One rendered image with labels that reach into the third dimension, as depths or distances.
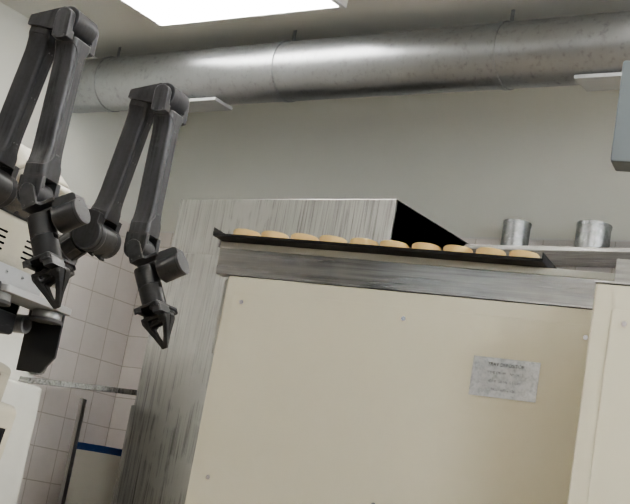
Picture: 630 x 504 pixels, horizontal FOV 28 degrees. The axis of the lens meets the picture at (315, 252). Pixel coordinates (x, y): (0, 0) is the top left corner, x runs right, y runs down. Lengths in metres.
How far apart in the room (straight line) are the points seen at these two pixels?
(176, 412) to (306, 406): 4.49
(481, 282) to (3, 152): 1.12
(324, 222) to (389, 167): 1.08
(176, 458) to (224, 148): 2.39
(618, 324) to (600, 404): 0.12
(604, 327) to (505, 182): 5.16
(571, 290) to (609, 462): 0.37
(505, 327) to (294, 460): 0.42
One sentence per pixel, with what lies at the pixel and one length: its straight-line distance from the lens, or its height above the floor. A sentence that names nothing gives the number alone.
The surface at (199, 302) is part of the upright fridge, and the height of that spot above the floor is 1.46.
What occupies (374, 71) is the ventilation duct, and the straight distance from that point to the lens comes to 6.34.
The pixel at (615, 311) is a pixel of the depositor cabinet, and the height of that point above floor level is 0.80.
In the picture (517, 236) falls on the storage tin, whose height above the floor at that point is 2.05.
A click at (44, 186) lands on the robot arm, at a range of 2.65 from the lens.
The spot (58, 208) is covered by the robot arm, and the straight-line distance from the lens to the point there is 2.59.
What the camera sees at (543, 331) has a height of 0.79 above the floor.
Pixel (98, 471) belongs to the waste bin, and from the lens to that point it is 7.41.
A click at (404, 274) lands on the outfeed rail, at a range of 2.14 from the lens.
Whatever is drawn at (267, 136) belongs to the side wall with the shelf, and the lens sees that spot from 7.95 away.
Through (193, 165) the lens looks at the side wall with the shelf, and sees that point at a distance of 8.26.
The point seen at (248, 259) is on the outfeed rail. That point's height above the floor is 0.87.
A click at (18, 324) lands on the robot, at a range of 2.98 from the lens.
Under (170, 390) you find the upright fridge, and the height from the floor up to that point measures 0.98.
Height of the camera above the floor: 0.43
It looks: 12 degrees up
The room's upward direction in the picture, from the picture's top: 10 degrees clockwise
